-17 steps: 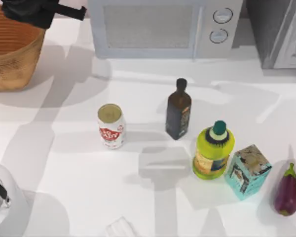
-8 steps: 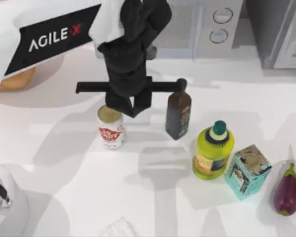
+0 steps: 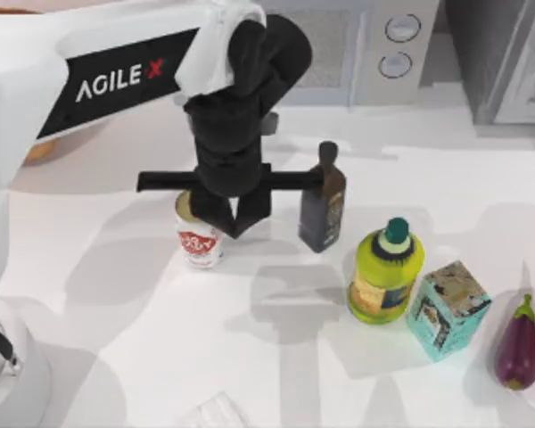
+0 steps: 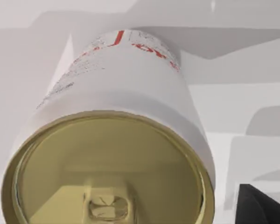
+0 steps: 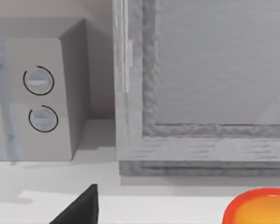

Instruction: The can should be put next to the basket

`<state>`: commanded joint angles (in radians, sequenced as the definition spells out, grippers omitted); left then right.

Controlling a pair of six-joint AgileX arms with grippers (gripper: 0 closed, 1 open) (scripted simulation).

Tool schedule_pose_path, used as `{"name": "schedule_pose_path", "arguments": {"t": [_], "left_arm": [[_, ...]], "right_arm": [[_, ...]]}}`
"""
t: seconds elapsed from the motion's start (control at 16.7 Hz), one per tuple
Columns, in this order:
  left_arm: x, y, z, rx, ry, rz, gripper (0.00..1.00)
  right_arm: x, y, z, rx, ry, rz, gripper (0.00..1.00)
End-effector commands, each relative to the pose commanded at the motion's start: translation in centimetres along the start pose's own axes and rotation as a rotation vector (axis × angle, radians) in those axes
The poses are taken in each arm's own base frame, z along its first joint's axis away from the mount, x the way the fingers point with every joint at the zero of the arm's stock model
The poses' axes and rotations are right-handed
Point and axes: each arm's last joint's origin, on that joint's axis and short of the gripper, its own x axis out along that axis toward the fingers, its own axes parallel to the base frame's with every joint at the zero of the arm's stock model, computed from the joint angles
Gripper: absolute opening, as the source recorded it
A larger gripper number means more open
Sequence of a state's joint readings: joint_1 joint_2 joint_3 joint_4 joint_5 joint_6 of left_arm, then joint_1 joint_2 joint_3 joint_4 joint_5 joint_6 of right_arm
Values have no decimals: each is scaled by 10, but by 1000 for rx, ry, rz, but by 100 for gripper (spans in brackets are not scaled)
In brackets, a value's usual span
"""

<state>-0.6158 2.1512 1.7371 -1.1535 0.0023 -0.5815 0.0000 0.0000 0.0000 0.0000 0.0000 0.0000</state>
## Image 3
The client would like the teal printed carton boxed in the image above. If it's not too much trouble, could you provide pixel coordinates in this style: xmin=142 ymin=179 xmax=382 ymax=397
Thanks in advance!
xmin=405 ymin=259 xmax=493 ymax=364

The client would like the grey cabinet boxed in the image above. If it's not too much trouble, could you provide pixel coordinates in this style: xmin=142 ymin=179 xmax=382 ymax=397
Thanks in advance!
xmin=444 ymin=0 xmax=535 ymax=127

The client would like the round microwave knob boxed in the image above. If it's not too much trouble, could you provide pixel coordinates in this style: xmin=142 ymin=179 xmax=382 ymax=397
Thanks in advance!
xmin=384 ymin=12 xmax=423 ymax=41
xmin=377 ymin=50 xmax=415 ymax=79

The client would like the dark square bottle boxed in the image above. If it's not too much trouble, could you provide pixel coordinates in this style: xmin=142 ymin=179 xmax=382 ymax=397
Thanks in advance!
xmin=297 ymin=140 xmax=348 ymax=254

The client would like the microwave oven door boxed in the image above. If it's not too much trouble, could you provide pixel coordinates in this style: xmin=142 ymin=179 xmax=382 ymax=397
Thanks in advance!
xmin=267 ymin=7 xmax=367 ymax=108

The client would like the yellow-green bottle with green cap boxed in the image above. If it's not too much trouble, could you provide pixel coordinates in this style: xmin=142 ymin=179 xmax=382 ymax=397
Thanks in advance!
xmin=347 ymin=217 xmax=426 ymax=326

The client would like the red and white can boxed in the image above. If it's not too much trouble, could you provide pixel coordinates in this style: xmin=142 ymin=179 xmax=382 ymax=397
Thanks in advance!
xmin=175 ymin=190 xmax=226 ymax=271

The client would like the purple eggplant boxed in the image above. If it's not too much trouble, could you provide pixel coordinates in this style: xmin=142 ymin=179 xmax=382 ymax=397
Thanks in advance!
xmin=493 ymin=293 xmax=535 ymax=393

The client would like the pale microwave oven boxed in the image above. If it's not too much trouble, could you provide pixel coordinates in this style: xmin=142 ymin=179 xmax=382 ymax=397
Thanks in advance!
xmin=249 ymin=0 xmax=439 ymax=109

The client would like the brown wooden basket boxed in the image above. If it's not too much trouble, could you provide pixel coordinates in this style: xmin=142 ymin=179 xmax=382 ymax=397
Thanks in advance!
xmin=25 ymin=136 xmax=60 ymax=163

